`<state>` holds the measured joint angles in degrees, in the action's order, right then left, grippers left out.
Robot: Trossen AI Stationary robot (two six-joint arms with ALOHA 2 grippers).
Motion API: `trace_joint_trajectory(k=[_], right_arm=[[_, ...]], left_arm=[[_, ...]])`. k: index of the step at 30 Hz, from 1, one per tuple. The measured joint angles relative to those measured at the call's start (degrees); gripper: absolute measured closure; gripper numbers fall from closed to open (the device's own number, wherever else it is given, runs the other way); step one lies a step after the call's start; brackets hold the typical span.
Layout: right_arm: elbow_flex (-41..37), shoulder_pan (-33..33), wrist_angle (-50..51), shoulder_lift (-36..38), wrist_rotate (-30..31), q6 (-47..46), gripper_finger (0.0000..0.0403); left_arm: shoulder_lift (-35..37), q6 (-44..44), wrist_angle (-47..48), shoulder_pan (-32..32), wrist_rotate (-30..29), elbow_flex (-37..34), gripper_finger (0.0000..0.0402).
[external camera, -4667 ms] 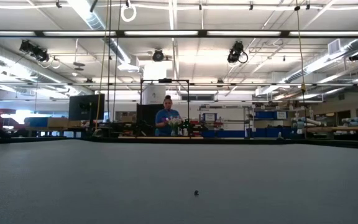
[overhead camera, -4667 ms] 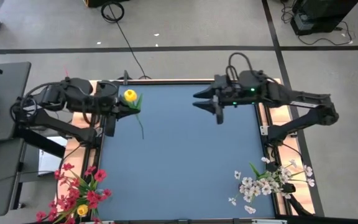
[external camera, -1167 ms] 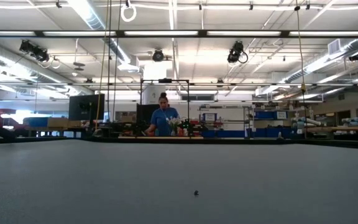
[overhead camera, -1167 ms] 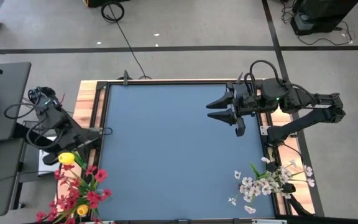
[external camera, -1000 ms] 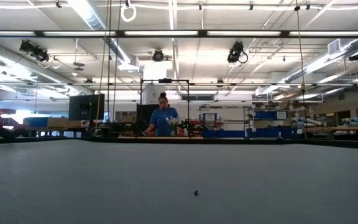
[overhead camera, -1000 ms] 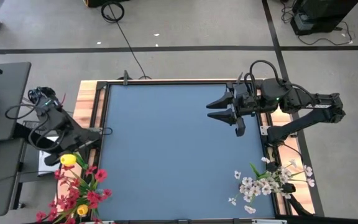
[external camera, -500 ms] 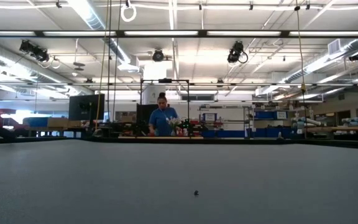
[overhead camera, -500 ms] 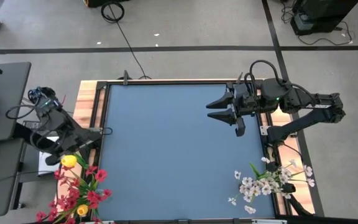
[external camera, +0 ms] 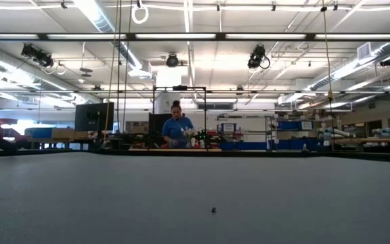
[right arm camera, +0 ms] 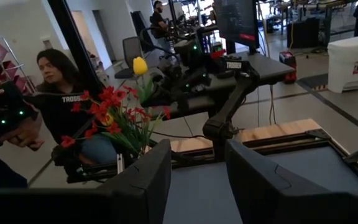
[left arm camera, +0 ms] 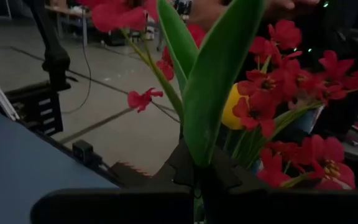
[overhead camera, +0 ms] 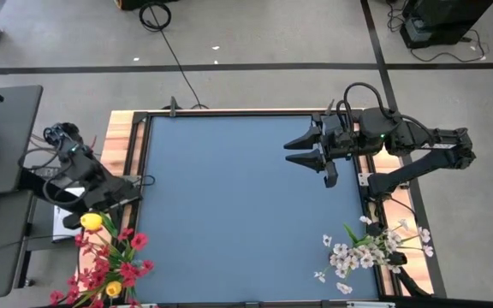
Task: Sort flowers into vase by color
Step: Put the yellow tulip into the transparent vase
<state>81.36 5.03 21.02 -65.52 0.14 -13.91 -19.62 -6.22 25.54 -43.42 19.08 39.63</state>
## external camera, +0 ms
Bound white flowers in background vase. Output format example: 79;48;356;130
181;127;198;149

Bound person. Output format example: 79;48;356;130
160;100;195;149

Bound white cylindrical tank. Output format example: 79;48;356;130
156;93;181;115

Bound black background panel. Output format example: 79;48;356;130
148;113;174;137

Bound blue-grey table mat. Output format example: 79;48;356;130
0;151;390;244

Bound black overhead light bar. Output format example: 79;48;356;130
0;32;390;42

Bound blue storage bins on shelf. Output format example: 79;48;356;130
278;121;314;131

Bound black computer monitor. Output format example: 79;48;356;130
74;102;115;132

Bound cardboard box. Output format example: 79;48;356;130
51;127;76;140

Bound black background rig frame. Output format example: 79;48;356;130
152;85;207;148

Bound black ceiling-hung camera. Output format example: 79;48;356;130
165;53;180;68
247;43;271;70
20;43;56;68

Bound white cable ring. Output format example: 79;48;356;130
131;2;150;25

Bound yellow hanging cable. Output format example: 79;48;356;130
320;0;335;152

